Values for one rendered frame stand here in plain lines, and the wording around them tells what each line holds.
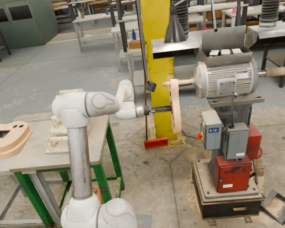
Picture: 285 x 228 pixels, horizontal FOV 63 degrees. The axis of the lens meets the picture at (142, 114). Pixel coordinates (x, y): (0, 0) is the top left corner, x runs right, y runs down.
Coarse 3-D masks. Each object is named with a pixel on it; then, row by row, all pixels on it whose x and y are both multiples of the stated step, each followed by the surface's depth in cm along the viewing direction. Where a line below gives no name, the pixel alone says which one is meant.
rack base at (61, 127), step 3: (60, 123) 179; (90, 123) 185; (60, 126) 176; (63, 126) 175; (87, 126) 177; (90, 126) 184; (51, 129) 174; (54, 129) 173; (57, 129) 173; (60, 129) 172; (63, 129) 172; (87, 129) 177; (87, 132) 176; (57, 135) 174; (60, 135) 174; (63, 135) 174; (66, 135) 173; (87, 135) 176
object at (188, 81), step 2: (180, 80) 162; (182, 80) 162; (184, 80) 161; (186, 80) 161; (188, 80) 161; (190, 80) 161; (166, 82) 162; (168, 82) 162; (170, 82) 162; (178, 82) 161; (180, 82) 161; (182, 82) 161; (184, 82) 161; (186, 82) 161; (188, 82) 161; (190, 82) 161; (166, 84) 162; (168, 84) 162; (170, 84) 162; (178, 84) 162; (180, 84) 162; (182, 84) 162; (184, 84) 162
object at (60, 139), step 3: (48, 138) 159; (51, 138) 159; (54, 138) 159; (57, 138) 158; (60, 138) 158; (63, 138) 158; (66, 138) 158; (48, 141) 159; (51, 141) 159; (54, 141) 159; (57, 141) 159; (60, 141) 159
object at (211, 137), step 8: (200, 112) 152; (208, 112) 150; (208, 120) 143; (216, 120) 142; (200, 128) 156; (208, 128) 141; (216, 128) 141; (224, 128) 161; (208, 136) 144; (216, 136) 144; (208, 144) 147; (216, 144) 147
